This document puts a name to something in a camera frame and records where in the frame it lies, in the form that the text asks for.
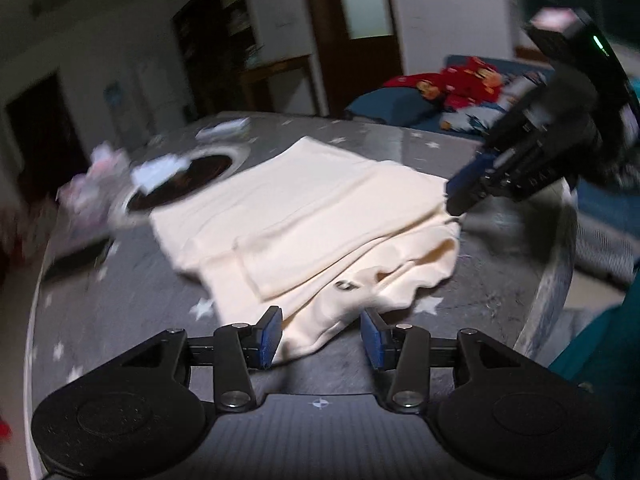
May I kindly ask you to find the white tissue box pink pack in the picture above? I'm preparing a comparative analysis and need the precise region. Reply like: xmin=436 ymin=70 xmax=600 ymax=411
xmin=58 ymin=172 xmax=122 ymax=240

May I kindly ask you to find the black smartphone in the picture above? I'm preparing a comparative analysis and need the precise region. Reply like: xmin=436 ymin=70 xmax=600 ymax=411
xmin=47 ymin=239 xmax=114 ymax=282

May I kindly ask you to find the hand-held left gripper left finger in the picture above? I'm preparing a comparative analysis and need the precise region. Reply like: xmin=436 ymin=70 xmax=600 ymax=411
xmin=120 ymin=306 xmax=284 ymax=414

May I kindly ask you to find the blue chair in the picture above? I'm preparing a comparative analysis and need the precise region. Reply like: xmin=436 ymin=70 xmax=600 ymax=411
xmin=549 ymin=305 xmax=640 ymax=480

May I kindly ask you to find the white tissue paper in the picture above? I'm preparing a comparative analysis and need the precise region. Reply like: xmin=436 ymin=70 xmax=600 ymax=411
xmin=131 ymin=156 xmax=192 ymax=196

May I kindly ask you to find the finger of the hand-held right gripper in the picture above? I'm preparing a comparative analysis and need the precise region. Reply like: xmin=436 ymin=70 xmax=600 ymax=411
xmin=444 ymin=151 xmax=497 ymax=197
xmin=444 ymin=185 xmax=493 ymax=217

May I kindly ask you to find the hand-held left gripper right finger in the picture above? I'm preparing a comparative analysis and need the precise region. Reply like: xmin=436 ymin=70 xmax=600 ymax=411
xmin=360 ymin=307 xmax=522 ymax=415

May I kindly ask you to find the round built-in induction cooktop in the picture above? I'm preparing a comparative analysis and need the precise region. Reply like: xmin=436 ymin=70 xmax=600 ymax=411
xmin=111 ymin=145 xmax=251 ymax=229

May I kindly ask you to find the wooden display cabinet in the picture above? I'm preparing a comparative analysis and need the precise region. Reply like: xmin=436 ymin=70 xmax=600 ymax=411
xmin=172 ymin=0 xmax=262 ymax=117

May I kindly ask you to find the blue striped cloth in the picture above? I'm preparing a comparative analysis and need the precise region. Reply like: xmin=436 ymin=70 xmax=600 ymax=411
xmin=574 ymin=180 xmax=640 ymax=287

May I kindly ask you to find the red printed blanket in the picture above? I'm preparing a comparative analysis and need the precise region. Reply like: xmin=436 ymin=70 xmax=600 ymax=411
xmin=382 ymin=56 xmax=506 ymax=112

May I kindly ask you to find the dark wooden door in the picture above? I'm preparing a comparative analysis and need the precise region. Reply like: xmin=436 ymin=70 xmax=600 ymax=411
xmin=4 ymin=72 xmax=87 ymax=202

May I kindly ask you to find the wooden desk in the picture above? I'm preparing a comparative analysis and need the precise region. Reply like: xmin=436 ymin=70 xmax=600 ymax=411
xmin=239 ymin=55 xmax=322 ymax=117

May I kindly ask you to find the cream shirt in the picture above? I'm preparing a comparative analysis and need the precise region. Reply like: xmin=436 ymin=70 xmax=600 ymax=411
xmin=149 ymin=136 xmax=461 ymax=367

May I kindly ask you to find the wooden door frosted glass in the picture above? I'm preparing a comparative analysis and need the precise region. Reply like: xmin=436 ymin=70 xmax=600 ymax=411
xmin=299 ymin=0 xmax=404 ymax=117

